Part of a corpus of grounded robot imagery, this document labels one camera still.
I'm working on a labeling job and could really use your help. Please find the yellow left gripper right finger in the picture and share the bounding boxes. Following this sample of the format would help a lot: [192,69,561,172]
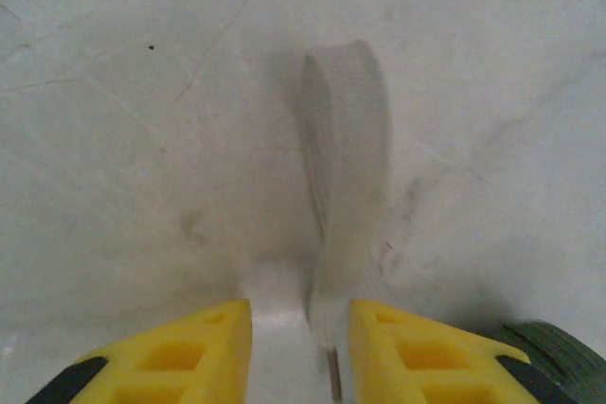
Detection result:
[348,298,577,404]

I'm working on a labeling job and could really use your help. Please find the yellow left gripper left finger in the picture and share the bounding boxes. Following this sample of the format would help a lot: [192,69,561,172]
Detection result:
[26,298,255,404]

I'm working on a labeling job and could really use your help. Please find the olive green shoe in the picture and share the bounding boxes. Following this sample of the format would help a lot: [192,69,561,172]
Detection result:
[500,319,606,404]

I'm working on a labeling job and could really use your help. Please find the white shoelace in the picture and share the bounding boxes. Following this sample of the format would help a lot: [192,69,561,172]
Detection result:
[296,38,395,404]

